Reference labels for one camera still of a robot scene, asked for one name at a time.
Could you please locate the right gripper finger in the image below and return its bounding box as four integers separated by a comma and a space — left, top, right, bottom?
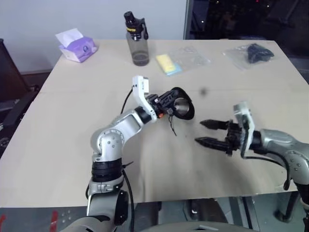
199, 118, 230, 131
194, 136, 229, 152

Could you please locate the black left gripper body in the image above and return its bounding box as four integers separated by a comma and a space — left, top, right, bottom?
145, 94, 168, 119

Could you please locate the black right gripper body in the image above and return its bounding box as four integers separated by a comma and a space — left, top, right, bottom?
223, 119, 242, 158

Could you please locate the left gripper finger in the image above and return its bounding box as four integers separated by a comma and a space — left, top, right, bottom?
158, 88, 179, 102
161, 96, 176, 110

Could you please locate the metal cup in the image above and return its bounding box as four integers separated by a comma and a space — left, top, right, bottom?
174, 97, 190, 117

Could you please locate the yellow blue sponge pack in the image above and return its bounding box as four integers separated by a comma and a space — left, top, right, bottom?
155, 53, 183, 77

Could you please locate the empty clear plastic bag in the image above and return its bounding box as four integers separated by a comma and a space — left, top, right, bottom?
169, 45, 213, 71

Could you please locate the grey water bottle black lid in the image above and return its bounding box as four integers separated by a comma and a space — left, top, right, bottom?
123, 11, 150, 66

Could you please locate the black item in plastic bag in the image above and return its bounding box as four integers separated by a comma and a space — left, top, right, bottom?
222, 43, 276, 71

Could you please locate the purple tissue box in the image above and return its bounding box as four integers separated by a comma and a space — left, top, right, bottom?
55, 28, 98, 63

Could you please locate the black chair base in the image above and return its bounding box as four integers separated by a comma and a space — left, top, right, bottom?
0, 84, 41, 157

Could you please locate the black cabinet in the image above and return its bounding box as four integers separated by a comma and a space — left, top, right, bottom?
0, 38, 32, 102

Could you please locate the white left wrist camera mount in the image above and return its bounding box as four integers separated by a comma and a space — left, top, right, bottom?
131, 75, 156, 120

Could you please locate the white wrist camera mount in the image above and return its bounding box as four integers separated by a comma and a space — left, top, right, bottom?
232, 101, 256, 159
131, 75, 156, 120

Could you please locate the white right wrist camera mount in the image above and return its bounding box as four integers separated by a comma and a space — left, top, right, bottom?
232, 101, 256, 159

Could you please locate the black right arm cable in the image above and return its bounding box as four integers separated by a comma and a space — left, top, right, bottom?
241, 149, 292, 191

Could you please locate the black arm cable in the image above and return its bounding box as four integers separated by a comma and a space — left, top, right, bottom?
241, 149, 292, 191
119, 88, 136, 232

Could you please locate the metal table frame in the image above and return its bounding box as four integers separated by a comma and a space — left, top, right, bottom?
228, 186, 302, 232

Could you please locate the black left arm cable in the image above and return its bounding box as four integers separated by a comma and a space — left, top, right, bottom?
119, 88, 136, 232

